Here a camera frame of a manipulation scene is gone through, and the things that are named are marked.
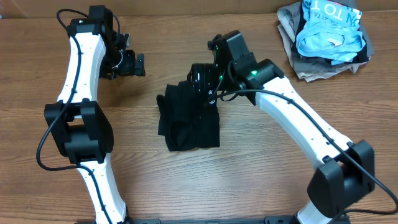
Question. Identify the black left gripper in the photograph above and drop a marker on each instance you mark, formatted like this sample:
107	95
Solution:
129	68

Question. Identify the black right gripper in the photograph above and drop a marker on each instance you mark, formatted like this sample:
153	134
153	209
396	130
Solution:
201	86

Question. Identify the black t-shirt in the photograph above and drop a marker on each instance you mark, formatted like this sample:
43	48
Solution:
187	121

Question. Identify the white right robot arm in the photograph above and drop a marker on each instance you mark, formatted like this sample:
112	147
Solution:
343	169

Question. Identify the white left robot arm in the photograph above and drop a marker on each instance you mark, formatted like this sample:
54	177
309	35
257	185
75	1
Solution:
79	127

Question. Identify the grey folded garment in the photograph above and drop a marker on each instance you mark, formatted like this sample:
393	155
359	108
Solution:
313	68

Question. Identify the light blue printed t-shirt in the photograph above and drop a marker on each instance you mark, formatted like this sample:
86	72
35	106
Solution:
329	31

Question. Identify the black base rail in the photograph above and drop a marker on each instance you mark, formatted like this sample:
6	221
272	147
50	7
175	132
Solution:
284	219

